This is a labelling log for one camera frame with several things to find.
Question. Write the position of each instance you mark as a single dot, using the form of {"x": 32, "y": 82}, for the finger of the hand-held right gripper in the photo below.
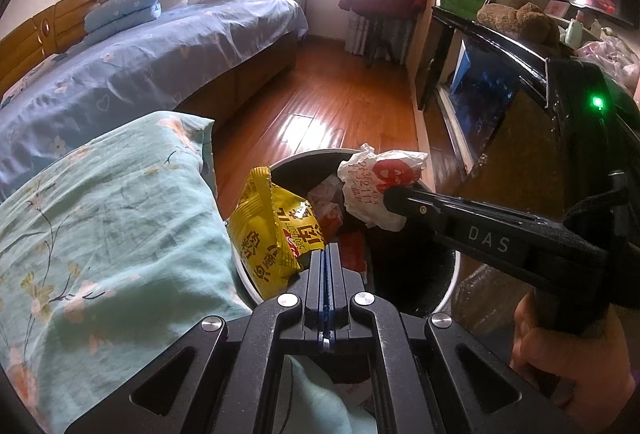
{"x": 415, "y": 209}

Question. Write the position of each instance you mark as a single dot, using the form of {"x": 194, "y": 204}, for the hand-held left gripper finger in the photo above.
{"x": 322, "y": 274}
{"x": 331, "y": 274}

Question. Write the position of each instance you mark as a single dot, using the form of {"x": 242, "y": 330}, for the white red plastic bag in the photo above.
{"x": 365, "y": 194}

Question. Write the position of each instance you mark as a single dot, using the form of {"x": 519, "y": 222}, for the black lined trash bin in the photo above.
{"x": 400, "y": 264}

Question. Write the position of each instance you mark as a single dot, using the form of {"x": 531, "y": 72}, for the yellow snack bag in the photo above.
{"x": 270, "y": 234}

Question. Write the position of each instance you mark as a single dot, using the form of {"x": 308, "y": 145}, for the person's right hand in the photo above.
{"x": 575, "y": 374}

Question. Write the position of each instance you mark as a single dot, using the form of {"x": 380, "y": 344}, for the black glass cabinet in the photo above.
{"x": 480, "y": 89}

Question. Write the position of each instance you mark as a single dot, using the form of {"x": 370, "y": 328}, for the pink plastic bag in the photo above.
{"x": 610, "y": 59}

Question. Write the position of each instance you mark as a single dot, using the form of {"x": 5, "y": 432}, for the pale green bottle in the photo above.
{"x": 574, "y": 32}

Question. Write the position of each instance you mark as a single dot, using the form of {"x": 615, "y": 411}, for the brown teddy bear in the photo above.
{"x": 520, "y": 22}

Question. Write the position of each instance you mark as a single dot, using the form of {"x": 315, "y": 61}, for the bed with blue sheet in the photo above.
{"x": 150, "y": 54}

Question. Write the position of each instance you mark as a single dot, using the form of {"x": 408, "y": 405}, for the folded blue quilt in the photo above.
{"x": 122, "y": 12}

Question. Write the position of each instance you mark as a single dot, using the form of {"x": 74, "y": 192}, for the white blue printed cloth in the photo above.
{"x": 15, "y": 92}

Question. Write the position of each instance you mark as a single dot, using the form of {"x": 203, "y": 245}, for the wooden headboard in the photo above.
{"x": 45, "y": 29}

